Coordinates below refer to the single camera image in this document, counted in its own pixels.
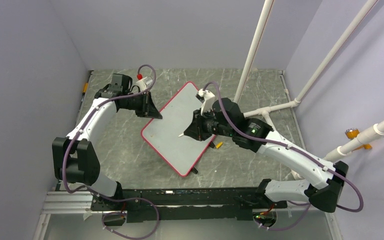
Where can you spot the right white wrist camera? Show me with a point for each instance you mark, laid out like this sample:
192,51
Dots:
207,99

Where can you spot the white PVC pipe right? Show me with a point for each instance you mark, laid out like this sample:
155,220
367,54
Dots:
367,136

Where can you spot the whiteboard with red frame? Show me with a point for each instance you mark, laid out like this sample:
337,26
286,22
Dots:
162,135

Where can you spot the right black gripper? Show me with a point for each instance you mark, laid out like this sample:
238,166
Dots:
196,129

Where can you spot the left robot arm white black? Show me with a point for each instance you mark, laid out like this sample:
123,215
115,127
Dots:
74,158

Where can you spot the orange black screwdriver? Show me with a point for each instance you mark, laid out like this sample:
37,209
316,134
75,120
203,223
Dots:
86,85

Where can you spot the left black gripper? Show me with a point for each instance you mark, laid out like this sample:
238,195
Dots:
148,108

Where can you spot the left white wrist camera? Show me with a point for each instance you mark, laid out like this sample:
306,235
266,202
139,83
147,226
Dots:
143,82

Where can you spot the white PVC pipe frame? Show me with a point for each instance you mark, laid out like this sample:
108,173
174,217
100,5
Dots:
265,22

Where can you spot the yellow marker cap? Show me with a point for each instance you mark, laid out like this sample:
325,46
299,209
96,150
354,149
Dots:
219,145

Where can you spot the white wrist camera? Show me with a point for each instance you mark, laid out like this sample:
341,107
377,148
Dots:
207,99
143,82

